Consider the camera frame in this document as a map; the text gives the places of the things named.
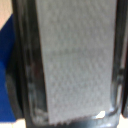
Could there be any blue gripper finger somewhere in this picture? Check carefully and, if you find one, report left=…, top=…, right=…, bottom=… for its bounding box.
left=0, top=23, right=18, bottom=123

